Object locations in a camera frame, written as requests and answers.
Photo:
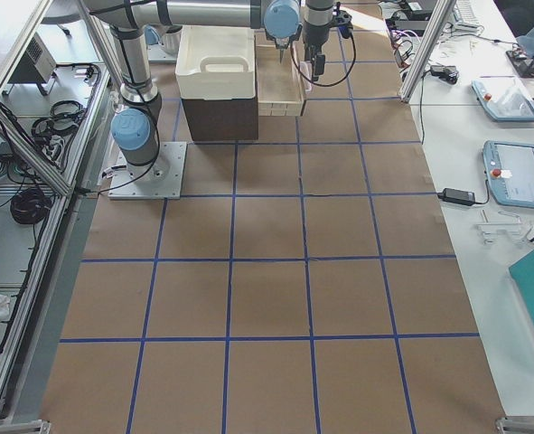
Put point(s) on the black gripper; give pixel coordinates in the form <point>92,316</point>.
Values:
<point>282,55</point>
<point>314,33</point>

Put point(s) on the brown wooden drawer box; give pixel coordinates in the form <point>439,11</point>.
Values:
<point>280,92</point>

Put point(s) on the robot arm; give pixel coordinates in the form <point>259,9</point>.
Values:
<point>134,130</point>
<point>317,20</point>

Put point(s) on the cream plastic tray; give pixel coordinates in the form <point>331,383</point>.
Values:
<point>216,63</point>

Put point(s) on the black power brick right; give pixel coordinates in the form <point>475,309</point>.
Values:
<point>461,197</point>

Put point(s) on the right view far pendant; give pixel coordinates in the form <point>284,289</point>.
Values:
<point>504,99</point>

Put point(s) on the view pendant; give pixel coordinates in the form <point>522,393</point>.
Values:
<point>509,168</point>
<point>504,99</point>

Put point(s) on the right view near pendant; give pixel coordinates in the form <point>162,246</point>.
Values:
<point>509,168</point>

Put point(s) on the clear acrylic stand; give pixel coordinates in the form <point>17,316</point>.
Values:
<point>509,225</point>

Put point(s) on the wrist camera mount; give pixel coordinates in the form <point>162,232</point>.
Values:
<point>342,21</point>

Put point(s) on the right frame post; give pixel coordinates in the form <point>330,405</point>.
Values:
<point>434,28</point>

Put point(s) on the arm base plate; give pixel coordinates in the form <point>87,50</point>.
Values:
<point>163,180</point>

